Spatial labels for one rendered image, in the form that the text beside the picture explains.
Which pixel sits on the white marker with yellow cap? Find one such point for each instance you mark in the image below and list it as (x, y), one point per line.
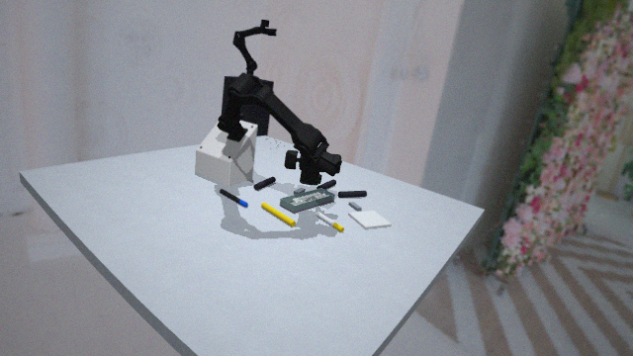
(329, 221)

